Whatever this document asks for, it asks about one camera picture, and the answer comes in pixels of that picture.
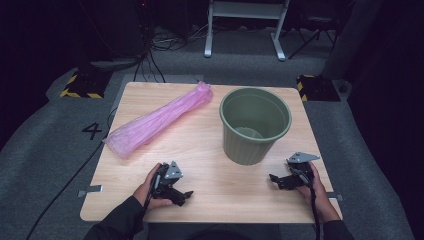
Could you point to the person's left hand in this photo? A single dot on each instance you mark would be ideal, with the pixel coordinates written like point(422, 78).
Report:
point(143, 191)

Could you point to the grey metal bracket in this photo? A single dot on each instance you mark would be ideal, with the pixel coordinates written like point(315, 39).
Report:
point(90, 190)
point(335, 196)

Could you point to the grey curtain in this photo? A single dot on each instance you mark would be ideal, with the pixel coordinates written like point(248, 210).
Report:
point(353, 36)

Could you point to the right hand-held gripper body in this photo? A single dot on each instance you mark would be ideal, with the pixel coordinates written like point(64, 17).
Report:
point(303, 175)

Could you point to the black yellow striped base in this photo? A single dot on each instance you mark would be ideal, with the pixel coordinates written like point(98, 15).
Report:
point(318, 88)
point(85, 85)

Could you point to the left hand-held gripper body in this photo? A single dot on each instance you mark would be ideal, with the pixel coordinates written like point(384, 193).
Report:
point(173, 171)

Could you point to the person's dark clothing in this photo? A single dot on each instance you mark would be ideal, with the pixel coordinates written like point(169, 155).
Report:
point(216, 232)

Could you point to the green plastic bin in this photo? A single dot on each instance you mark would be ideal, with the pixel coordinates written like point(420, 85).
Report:
point(243, 148)

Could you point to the person's right hand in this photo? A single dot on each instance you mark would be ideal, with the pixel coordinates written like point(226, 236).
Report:
point(321, 200)

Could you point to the black tripod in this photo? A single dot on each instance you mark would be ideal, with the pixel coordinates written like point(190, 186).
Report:
point(313, 31)

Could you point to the pink plastic bag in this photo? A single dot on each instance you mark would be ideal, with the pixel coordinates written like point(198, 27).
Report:
point(156, 121)

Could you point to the white metal desk frame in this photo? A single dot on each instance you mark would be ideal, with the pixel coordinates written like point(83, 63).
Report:
point(245, 10)

